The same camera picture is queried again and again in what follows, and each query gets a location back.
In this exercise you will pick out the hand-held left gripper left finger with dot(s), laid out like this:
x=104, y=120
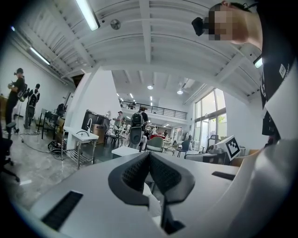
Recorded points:
x=116, y=180

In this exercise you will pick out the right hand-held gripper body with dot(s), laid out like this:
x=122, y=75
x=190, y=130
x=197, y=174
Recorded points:
x=232, y=146

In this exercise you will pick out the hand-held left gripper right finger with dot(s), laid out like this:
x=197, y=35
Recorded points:
x=184, y=181

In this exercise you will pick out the white table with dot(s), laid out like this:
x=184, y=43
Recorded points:
x=124, y=151

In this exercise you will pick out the blue chair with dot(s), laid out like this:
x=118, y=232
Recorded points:
x=185, y=146

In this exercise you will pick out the large glass window front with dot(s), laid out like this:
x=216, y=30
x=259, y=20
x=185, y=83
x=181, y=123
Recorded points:
x=210, y=116

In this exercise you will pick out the black mesh chair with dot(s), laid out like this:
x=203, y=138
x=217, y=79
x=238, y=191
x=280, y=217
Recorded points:
x=135, y=137

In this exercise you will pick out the green upholstered chair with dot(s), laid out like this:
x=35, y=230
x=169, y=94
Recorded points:
x=156, y=142

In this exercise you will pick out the cardboard box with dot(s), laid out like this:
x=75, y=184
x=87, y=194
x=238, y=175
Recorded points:
x=99, y=133

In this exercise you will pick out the steel sink table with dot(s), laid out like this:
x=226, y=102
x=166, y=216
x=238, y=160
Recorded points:
x=85, y=137

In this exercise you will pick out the black cabinet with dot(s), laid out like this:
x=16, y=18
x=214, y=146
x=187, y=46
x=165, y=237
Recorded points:
x=97, y=117

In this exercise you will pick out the black balcony railing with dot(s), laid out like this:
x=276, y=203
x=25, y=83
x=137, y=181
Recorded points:
x=163, y=112

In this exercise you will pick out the small ceiling lamp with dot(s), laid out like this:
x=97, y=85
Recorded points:
x=258, y=62

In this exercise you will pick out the black office chair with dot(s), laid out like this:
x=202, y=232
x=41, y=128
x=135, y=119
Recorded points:
x=5, y=148

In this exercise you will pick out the person's head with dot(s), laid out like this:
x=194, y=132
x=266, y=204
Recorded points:
x=248, y=25

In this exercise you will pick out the long ceiling tube light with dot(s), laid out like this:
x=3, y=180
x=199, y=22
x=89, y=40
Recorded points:
x=88, y=14
x=39, y=55

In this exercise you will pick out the round ceiling detector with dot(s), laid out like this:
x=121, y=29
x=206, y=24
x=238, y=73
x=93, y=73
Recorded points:
x=115, y=24

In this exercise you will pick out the black metal frame table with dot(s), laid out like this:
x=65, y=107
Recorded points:
x=47, y=118

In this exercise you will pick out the black head-worn camera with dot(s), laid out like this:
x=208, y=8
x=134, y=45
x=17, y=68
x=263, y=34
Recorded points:
x=198, y=25

